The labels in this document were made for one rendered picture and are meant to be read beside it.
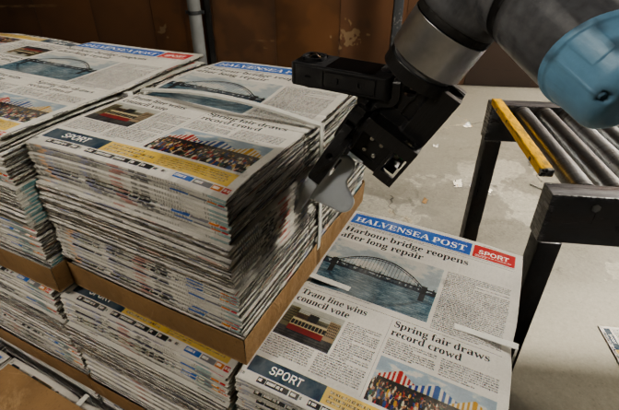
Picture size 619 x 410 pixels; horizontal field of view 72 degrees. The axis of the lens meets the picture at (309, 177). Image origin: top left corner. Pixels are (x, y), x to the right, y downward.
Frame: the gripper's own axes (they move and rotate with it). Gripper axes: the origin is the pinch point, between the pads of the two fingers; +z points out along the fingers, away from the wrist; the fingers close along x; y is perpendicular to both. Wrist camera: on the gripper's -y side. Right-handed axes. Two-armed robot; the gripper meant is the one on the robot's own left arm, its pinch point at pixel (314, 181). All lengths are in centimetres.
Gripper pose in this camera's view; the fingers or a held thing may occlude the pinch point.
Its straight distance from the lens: 53.9
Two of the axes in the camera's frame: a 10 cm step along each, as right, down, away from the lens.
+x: 4.5, -4.6, 7.7
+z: -4.3, 6.4, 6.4
